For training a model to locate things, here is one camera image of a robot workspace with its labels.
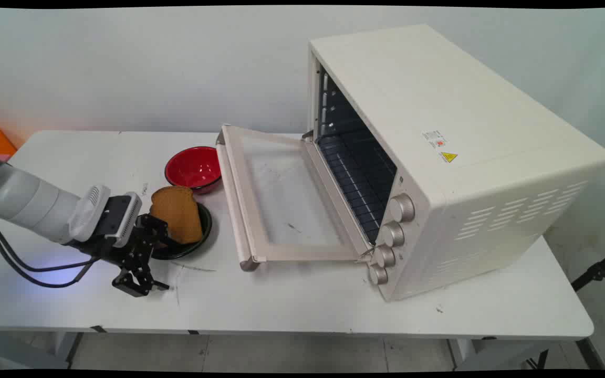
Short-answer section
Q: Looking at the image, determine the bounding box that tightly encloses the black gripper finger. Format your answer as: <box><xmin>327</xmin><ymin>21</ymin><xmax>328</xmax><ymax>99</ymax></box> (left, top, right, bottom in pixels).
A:
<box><xmin>112</xmin><ymin>250</ymin><xmax>170</xmax><ymax>298</ymax></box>
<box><xmin>135</xmin><ymin>214</ymin><xmax>169</xmax><ymax>258</ymax></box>

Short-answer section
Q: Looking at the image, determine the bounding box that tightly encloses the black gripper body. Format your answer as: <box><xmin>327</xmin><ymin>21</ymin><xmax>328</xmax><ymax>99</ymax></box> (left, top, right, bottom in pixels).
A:
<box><xmin>66</xmin><ymin>196</ymin><xmax>152</xmax><ymax>267</ymax></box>

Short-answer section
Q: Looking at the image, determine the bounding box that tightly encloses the brown bread slice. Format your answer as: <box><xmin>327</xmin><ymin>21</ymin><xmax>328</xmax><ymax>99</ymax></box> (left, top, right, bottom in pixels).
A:
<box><xmin>149</xmin><ymin>186</ymin><xmax>203</xmax><ymax>245</ymax></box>

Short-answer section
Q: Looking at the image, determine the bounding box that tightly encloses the black round plate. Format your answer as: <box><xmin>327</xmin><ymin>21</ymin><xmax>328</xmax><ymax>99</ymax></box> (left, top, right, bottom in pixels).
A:
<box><xmin>150</xmin><ymin>202</ymin><xmax>213</xmax><ymax>260</ymax></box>

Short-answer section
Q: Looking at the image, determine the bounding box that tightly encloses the red bowl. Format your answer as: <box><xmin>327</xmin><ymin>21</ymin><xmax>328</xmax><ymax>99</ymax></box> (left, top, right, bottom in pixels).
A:
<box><xmin>164</xmin><ymin>146</ymin><xmax>223</xmax><ymax>194</ymax></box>

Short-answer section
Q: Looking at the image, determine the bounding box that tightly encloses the glass oven door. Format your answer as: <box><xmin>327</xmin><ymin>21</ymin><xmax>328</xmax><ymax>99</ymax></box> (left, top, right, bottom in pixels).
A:
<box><xmin>215</xmin><ymin>124</ymin><xmax>374</xmax><ymax>272</ymax></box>

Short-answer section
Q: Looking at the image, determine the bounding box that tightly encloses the silver oven knob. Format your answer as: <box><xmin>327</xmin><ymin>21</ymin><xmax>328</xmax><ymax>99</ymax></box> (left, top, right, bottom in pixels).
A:
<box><xmin>381</xmin><ymin>221</ymin><xmax>405</xmax><ymax>248</ymax></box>
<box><xmin>373</xmin><ymin>244</ymin><xmax>397</xmax><ymax>268</ymax></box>
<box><xmin>389</xmin><ymin>194</ymin><xmax>415</xmax><ymax>223</ymax></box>
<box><xmin>368</xmin><ymin>264</ymin><xmax>389</xmax><ymax>286</ymax></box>

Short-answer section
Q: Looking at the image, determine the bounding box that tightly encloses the white toaster oven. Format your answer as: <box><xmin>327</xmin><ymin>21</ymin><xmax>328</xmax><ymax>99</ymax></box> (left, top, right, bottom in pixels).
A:
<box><xmin>307</xmin><ymin>24</ymin><xmax>605</xmax><ymax>303</ymax></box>

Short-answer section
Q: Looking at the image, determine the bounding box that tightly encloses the black tripod stand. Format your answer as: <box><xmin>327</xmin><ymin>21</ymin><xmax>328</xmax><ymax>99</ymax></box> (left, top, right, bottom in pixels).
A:
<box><xmin>570</xmin><ymin>246</ymin><xmax>605</xmax><ymax>292</ymax></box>

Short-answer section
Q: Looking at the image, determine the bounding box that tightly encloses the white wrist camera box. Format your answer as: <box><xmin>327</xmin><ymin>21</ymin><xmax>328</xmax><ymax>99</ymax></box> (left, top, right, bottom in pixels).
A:
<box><xmin>96</xmin><ymin>192</ymin><xmax>142</xmax><ymax>248</ymax></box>

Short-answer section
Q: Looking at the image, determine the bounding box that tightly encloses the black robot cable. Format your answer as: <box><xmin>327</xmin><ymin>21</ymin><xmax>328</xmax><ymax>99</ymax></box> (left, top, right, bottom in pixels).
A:
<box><xmin>0</xmin><ymin>213</ymin><xmax>98</xmax><ymax>288</ymax></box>

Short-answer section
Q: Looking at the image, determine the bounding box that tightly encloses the dark oven wire rack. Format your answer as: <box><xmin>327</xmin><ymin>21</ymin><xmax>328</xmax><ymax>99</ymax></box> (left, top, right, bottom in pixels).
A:
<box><xmin>317</xmin><ymin>131</ymin><xmax>398</xmax><ymax>245</ymax></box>

